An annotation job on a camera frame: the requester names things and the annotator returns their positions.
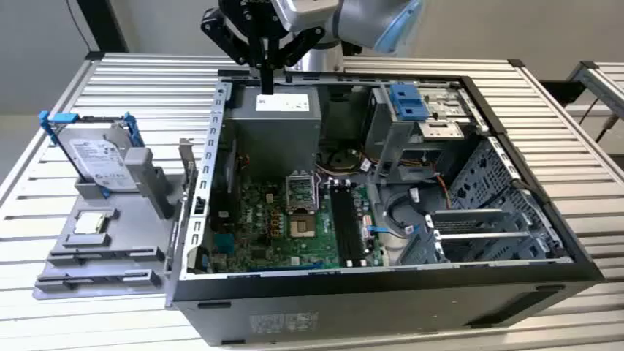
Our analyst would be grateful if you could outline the perforated grey disk bay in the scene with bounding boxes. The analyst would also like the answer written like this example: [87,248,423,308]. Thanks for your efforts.
[398,208,562,266]

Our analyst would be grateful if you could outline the black open PC case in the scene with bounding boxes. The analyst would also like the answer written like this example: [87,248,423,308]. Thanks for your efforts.
[164,69,606,347]

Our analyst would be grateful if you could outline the orange yellow disk power wires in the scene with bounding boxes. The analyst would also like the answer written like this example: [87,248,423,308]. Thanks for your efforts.
[399,156,455,211]

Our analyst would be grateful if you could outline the black frame post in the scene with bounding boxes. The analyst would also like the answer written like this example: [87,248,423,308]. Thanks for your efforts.
[83,0,131,54]

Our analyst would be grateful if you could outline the silver CPU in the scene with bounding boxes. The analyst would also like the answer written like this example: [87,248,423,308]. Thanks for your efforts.
[71,210,111,235]

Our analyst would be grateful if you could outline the black plastic fan shroud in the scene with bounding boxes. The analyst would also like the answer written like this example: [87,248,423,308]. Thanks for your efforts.
[320,86,370,149]

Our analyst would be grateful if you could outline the grey power supply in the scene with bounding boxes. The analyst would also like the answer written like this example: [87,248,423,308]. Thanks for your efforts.
[224,84,323,184]

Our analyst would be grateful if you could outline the green motherboard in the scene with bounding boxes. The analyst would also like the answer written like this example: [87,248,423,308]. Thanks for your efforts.
[207,175,391,273]

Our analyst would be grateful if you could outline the thin hanging cable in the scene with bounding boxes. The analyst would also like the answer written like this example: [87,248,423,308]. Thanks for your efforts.
[587,98,619,146]

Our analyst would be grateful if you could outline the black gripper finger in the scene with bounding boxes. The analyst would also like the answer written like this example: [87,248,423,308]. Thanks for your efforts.
[266,27,327,95]
[202,9,267,95]

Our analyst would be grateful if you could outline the thin wire locking lever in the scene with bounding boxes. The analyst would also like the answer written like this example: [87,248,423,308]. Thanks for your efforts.
[314,171,324,215]

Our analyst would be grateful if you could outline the round black speaker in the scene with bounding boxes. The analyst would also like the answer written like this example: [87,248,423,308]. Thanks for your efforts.
[326,147,363,171]

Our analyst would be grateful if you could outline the CPU socket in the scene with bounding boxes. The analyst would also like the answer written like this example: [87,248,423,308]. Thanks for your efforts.
[288,211,322,241]

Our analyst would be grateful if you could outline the black cable loop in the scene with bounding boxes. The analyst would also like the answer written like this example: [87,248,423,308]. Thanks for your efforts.
[383,192,426,241]

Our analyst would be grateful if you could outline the blue expansion slot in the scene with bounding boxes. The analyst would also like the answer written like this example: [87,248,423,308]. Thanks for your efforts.
[247,260,324,272]

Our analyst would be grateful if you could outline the metal slat side table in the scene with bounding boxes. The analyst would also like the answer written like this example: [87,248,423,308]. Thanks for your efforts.
[568,60,624,121]

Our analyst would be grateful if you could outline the metal socket cover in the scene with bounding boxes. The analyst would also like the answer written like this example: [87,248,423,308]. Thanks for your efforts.
[284,170,318,215]

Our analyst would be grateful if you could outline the black table bracket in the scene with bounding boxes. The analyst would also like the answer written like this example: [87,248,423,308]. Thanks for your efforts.
[535,79,590,107]

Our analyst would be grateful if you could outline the yellow white power wire bundle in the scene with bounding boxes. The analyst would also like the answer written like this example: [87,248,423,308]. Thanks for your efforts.
[314,144,387,176]

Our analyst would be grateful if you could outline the grey parts rack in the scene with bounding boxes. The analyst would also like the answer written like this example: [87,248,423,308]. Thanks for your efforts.
[32,148,196,301]

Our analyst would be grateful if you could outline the grey metal drive cage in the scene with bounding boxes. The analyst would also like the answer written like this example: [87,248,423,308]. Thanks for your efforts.
[363,82,488,184]

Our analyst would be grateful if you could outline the hard disk in blue carrier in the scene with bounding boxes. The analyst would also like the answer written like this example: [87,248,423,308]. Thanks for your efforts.
[38,110,146,200]

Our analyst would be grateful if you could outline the blue plastic disk carrier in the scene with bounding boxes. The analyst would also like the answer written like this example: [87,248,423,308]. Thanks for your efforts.
[388,83,430,121]

